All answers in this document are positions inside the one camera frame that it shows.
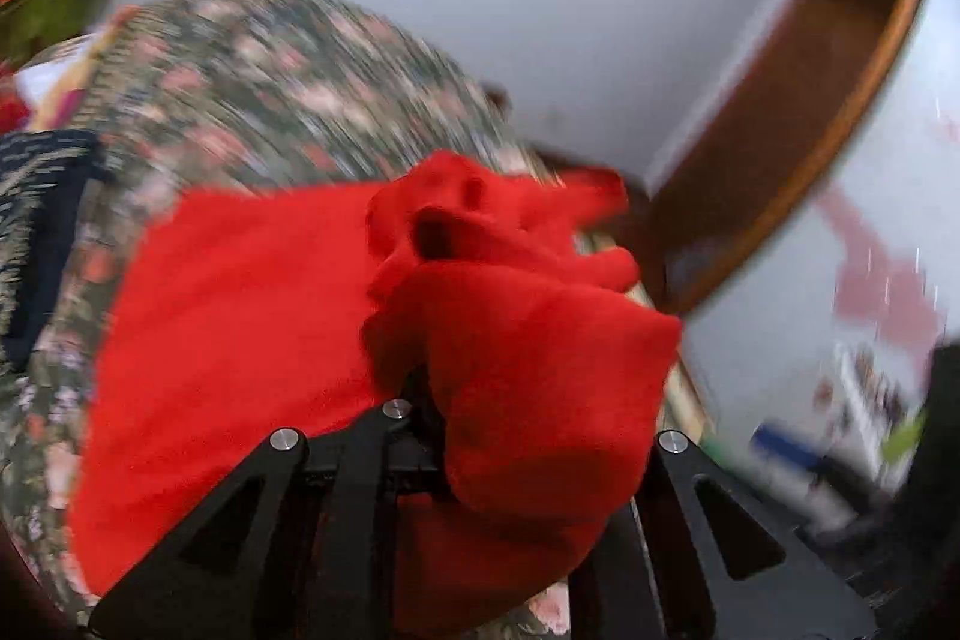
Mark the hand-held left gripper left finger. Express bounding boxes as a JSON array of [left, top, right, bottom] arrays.
[[88, 400, 451, 640]]

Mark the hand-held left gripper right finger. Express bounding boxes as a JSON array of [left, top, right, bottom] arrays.
[[568, 430, 878, 640]]

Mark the red zip jacket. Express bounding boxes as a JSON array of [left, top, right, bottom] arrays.
[[66, 151, 683, 637]]

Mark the floral bedspread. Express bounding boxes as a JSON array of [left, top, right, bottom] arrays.
[[0, 0, 571, 640]]

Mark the navy patterned sweater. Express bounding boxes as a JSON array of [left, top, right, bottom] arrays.
[[0, 130, 106, 371]]

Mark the wooden door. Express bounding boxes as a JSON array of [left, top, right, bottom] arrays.
[[645, 0, 935, 319]]

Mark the white bed sheet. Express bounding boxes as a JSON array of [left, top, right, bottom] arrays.
[[15, 36, 106, 109]]

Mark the green patterned cloth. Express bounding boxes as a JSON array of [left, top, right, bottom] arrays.
[[0, 0, 106, 67]]

